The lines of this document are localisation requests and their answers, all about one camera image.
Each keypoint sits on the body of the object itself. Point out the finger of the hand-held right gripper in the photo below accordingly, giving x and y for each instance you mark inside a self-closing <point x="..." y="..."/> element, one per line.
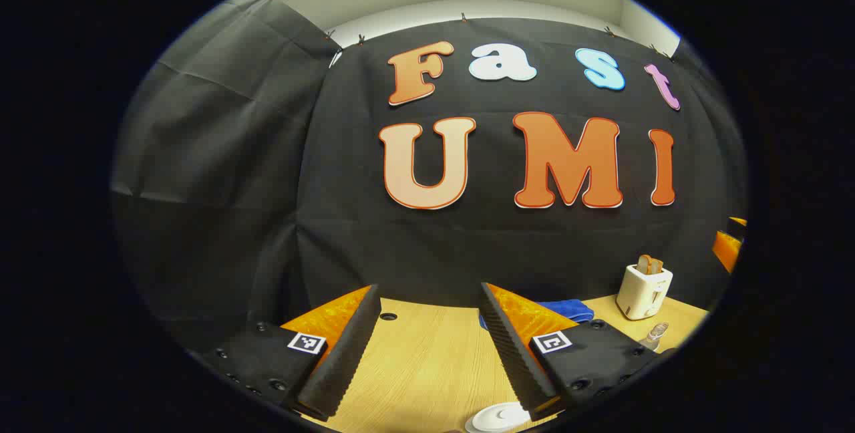
<point x="727" y="249"/>
<point x="737" y="221"/>

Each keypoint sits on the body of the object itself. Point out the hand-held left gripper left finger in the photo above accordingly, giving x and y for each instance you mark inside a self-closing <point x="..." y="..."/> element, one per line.
<point x="340" y="359"/>

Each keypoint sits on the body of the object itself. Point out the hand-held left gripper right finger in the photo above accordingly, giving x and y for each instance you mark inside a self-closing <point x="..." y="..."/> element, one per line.
<point x="518" y="359"/>

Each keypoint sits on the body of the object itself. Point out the white teacup lid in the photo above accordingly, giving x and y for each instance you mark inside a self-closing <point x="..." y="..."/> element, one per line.
<point x="499" y="415"/>

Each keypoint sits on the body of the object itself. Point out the white green label water bottle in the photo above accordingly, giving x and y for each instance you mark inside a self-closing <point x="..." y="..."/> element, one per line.
<point x="654" y="334"/>

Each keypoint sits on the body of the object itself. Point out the blue towel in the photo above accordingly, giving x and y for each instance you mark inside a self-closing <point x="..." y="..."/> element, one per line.
<point x="568" y="309"/>

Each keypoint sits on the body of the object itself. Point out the toast slices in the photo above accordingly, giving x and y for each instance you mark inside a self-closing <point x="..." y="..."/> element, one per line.
<point x="649" y="264"/>

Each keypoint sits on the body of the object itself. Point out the white toaster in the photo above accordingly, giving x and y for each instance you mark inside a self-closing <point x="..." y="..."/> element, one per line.
<point x="641" y="293"/>

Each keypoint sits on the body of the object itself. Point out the black backdrop cloth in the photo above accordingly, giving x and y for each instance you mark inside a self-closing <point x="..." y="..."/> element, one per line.
<point x="467" y="246"/>

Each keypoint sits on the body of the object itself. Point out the dark grey plain cloth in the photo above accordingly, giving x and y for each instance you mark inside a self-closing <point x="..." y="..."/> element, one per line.
<point x="220" y="172"/>

